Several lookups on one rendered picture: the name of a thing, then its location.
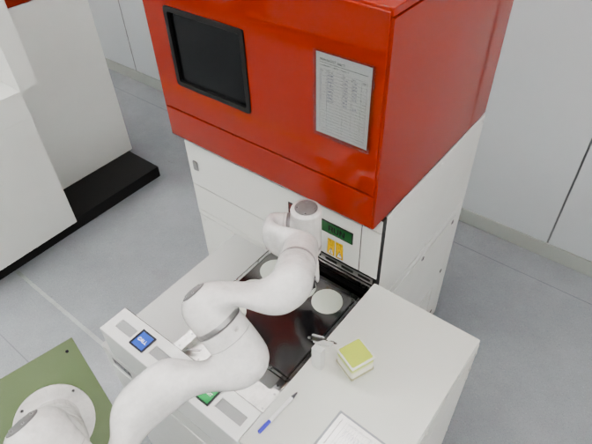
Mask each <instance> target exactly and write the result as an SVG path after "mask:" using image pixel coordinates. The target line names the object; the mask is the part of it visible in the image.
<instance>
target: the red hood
mask: <svg viewBox="0 0 592 444"><path fill-rule="evenodd" d="M513 3H514V0H143V5H144V12H145V16H146V19H147V24H148V27H149V32H150V36H151V39H152V46H153V51H154V55H155V58H156V63H157V66H158V71H159V77H160V82H161V85H162V90H163V93H164V97H165V102H166V109H167V112H168V116H169V121H170V124H171V129H172V132H173V133H174V134H175V135H177V136H179V137H182V138H184V139H186V140H188V141H190V142H192V143H194V144H197V145H199V146H201V147H203V148H204V149H206V150H208V151H210V152H213V153H216V154H217V155H219V156H221V157H223V158H225V159H228V160H230V161H232V162H233V163H235V164H237V165H239V166H241V167H245V168H246V169H248V170H250V171H252V172H254V173H256V174H259V175H261V176H262V177H264V178H266V179H269V180H271V181H274V182H275V183H277V184H279V185H281V186H283V187H285V188H287V189H289V190H291V191H293V192H296V193H298V194H300V195H302V196H304V197H306V198H308V199H311V200H314V201H316V202H317V203H318V204H320V205H323V206H325V207H327V208H329V209H331V210H333V211H335V212H337V213H339V214H341V215H343V216H345V217H347V218H350V219H352V220H354V221H356V222H358V223H360V224H361V225H363V226H366V227H368V228H370V229H375V227H377V226H378V224H379V223H380V222H381V221H382V220H383V219H384V218H385V217H386V216H387V215H388V214H389V213H390V212H391V211H392V210H393V209H394V208H395V207H396V205H397V204H398V203H399V202H400V201H401V200H402V199H403V198H404V197H405V196H406V195H407V194H408V193H409V192H410V191H411V190H412V189H413V188H414V186H415V185H416V184H417V183H418V182H419V181H420V180H421V179H422V178H423V177H424V176H425V175H426V174H427V173H428V172H429V171H430V170H431V169H432V168H433V166H434V165H435V164H436V163H437V162H438V161H439V160H440V159H441V158H442V157H443V156H444V155H445V154H446V153H447V152H448V151H449V150H450V148H451V147H452V146H453V145H454V144H455V143H456V142H457V141H458V140H459V139H460V138H461V137H462V136H463V135H464V134H465V133H466V132H467V131H468V130H469V128H470V127H471V126H472V125H473V124H474V123H475V122H476V121H477V120H478V119H479V118H480V117H481V116H482V115H483V114H484V113H485V110H486V107H487V103H488V100H489V96H490V92H491V89H492V82H493V80H494V76H495V72H496V69H497V65H498V61H499V58H500V51H501V48H502V44H503V41H504V38H505V34H506V30H507V24H508V20H509V17H510V13H511V10H512V7H513Z"/></svg>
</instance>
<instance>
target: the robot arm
mask: <svg viewBox="0 0 592 444"><path fill-rule="evenodd" d="M262 237H263V243H264V245H265V247H266V248H267V249H268V250H269V251H270V252H271V253H272V254H273V255H276V256H278V259H277V262H276V265H275V268H274V270H273V271H272V272H271V273H270V274H269V275H268V276H266V277H264V278H261V279H259V280H256V281H248V282H242V281H210V282H205V283H201V284H199V285H197V286H195V287H194V288H192V289H191V290H190V291H189V292H188V293H187V294H186V295H185V296H184V299H183V302H182V304H181V313H182V316H183V319H184V321H185V322H186V323H187V325H188V326H189V328H190V329H191V330H192V331H193V333H194V334H195V335H196V337H197V338H198V339H199V340H200V342H201V343H202V344H203V345H204V347H205V348H206V349H207V350H208V352H209V353H210V354H211V356H210V357H209V358H208V359H206V360H199V361H196V360H187V359H176V358H167V359H161V360H159V361H157V362H155V363H154V364H152V365H150V366H149V367H147V368H146V369H145V370H144V371H143V372H142V373H141V374H139V375H138V376H137V377H136V378H135V379H133V380H132V381H131V382H130V383H129V384H128V385H127V386H126V387H125V388H124V389H123V390H122V391H121V392H120V393H119V395H118V396H117V398H116V399H115V401H114V404H113V406H112V409H111V413H110V420H109V425H110V438H109V442H108V444H141V443H142V442H143V440H144V439H145V438H146V436H147V435H148V434H149V433H150V432H151V431H152V430H153V429H154V428H155V427H156V426H157V425H158V424H160V423H161V422H162V421H163V420H164V419H166V418H167V417H168V416H169V415H171V414H172V413H173V412H174V411H176V410H177V409H178V408H179V407H181V406H182V405H183V404H184V403H186V402H187V401H188V400H189V399H191V398H193V397H195V396H199V395H201V394H206V393H211V392H221V391H237V390H242V389H246V388H248V387H250V386H252V385H253V384H255V383H256V382H258V381H259V380H260V379H261V378H262V376H263V375H264V374H265V372H266V370H267V367H268V364H269V360H270V354H269V350H268V347H267V345H266V343H265V342H264V340H263V339H262V337H261V336H260V334H259V333H258V332H257V330H256V329H255V328H254V326H253V325H252V324H251V322H250V321H249V320H248V318H247V317H246V316H245V315H244V314H243V313H242V312H241V310H240V309H239V307H243V308H246V309H249V310H252V311H255V312H257V313H261V314H264V315H285V314H288V313H290V312H292V311H293V310H295V309H296V308H298V307H299V306H301V305H302V304H303V303H304V302H305V301H306V300H307V298H308V296H309V295H310V293H311V292H312V290H313V289H314V288H315V281H316V282H317V283H318V282H319V277H320V274H319V262H318V255H319V254H320V253H321V251H322V207H321V206H320V205H319V204H318V203H317V202H316V201H314V200H311V199H302V200H299V201H297V202H295V203H294V204H293V205H292V206H291V209H290V212H272V213H270V214H269V215H268V216H267V217H266V219H265V220H264V223H263V229H262ZM94 426H95V409H94V406H93V403H92V401H91V399H90V398H89V396H88V395H87V394H86V393H85V392H84V391H83V390H81V389H80V388H77V387H74V386H72V385H68V384H53V385H49V386H46V387H43V388H40V389H38V390H36V391H35V392H33V393H32V394H31V395H30V396H29V397H28V398H27V399H26V400H25V401H24V402H23V403H22V404H21V405H20V406H19V408H18V410H17V412H16V414H15V417H14V419H13V424H12V428H11V429H10V430H9V431H8V433H7V434H6V436H5V438H4V443H3V444H92V443H91V442H90V437H91V435H92V433H93V429H94Z"/></svg>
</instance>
